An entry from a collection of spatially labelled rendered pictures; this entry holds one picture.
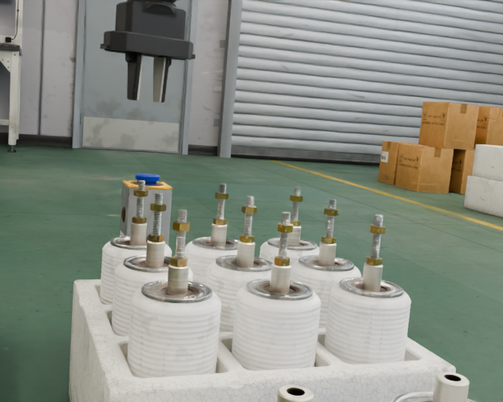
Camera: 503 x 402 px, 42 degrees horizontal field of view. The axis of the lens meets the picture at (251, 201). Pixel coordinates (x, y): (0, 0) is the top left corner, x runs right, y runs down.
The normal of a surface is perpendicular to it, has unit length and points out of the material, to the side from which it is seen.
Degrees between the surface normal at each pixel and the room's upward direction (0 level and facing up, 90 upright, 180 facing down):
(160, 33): 90
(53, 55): 90
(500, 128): 90
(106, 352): 0
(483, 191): 90
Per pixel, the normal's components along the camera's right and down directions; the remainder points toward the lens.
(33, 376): 0.08, -0.99
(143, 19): 0.55, 0.16
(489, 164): -0.94, -0.03
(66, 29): 0.30, 0.16
